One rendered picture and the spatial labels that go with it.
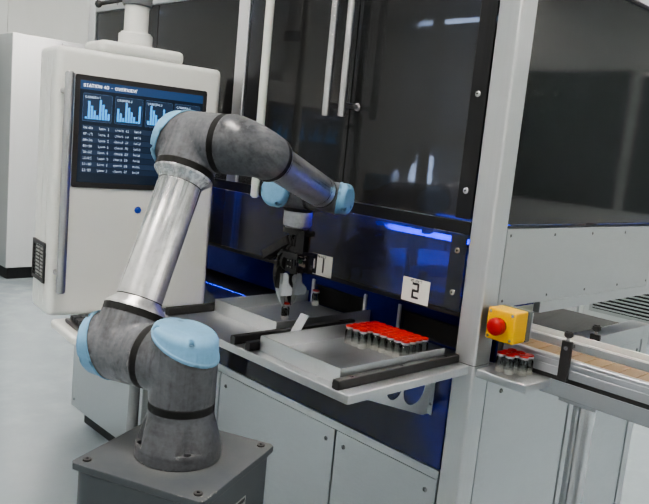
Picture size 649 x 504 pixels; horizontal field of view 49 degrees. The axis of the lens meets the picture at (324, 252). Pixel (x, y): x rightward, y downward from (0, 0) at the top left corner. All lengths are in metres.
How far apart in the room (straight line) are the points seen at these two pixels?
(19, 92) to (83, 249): 4.31
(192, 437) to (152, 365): 0.14
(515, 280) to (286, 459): 0.91
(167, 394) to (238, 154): 0.45
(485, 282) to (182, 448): 0.78
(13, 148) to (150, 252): 5.08
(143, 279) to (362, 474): 0.93
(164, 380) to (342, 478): 0.94
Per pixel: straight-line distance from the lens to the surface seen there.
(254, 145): 1.35
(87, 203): 2.13
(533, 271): 1.83
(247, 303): 2.02
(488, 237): 1.65
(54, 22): 7.04
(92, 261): 2.16
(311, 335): 1.73
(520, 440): 2.00
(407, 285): 1.79
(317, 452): 2.12
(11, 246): 6.46
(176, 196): 1.36
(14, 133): 6.37
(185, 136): 1.39
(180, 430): 1.26
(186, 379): 1.23
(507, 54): 1.66
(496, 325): 1.61
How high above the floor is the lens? 1.35
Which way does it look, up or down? 8 degrees down
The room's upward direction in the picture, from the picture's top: 6 degrees clockwise
